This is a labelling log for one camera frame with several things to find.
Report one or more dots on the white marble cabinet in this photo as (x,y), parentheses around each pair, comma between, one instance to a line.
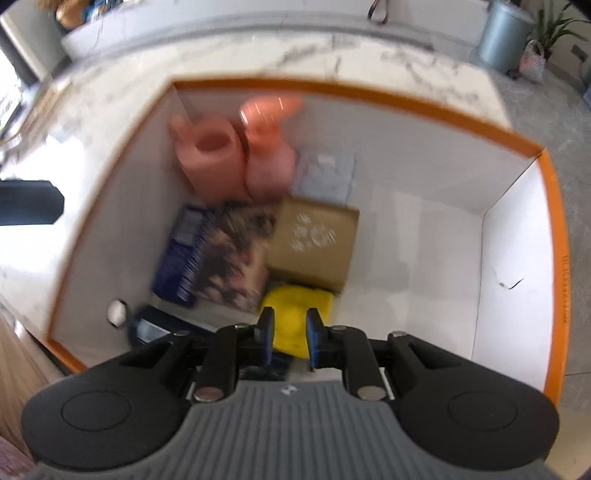
(277,27)

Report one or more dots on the dark blue printed box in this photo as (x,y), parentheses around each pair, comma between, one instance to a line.
(182,258)

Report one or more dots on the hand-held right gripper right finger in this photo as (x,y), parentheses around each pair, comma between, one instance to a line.
(314,339)

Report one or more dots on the pink bottle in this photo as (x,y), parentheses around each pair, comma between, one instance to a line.
(270,157)

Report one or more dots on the pink cup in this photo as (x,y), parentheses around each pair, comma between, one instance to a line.
(210,157)

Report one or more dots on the golden vase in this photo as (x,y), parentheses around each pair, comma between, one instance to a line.
(69,14)

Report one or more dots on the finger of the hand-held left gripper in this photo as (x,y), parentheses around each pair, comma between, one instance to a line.
(27,203)

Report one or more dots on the woven basket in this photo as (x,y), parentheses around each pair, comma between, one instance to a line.
(532,62)

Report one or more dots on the green potted plant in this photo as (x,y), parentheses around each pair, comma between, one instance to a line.
(556,25)

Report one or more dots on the round blue tin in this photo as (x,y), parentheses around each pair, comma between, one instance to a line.
(147,325)

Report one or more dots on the brown cardboard box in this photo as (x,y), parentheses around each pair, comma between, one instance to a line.
(314,240)

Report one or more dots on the grey trash can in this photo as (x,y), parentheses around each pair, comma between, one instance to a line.
(505,32)

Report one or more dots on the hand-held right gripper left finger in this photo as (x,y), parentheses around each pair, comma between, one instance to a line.
(266,334)

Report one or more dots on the orange storage box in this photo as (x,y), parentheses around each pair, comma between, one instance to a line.
(517,277)

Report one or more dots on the yellow soft item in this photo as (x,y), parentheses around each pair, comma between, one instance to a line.
(291,314)

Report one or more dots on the small white round object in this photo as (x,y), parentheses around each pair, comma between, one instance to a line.
(117,313)

